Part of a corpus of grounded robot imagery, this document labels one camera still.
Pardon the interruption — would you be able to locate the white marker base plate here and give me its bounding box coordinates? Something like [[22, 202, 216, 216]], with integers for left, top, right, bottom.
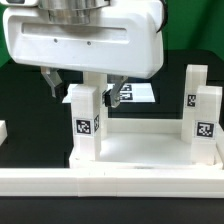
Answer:
[[61, 83, 157, 104]]

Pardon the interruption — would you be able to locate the white desk top tray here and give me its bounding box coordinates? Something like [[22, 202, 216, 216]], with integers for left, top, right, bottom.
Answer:
[[69, 118, 223, 169]]

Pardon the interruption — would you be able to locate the white block left edge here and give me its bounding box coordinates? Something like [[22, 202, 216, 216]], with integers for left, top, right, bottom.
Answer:
[[0, 120, 7, 146]]

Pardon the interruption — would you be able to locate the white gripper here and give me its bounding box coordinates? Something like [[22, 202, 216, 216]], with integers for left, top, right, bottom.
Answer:
[[2, 0, 164, 108]]

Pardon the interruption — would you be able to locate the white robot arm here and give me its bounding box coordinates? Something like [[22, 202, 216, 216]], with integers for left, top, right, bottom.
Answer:
[[0, 0, 168, 107]]

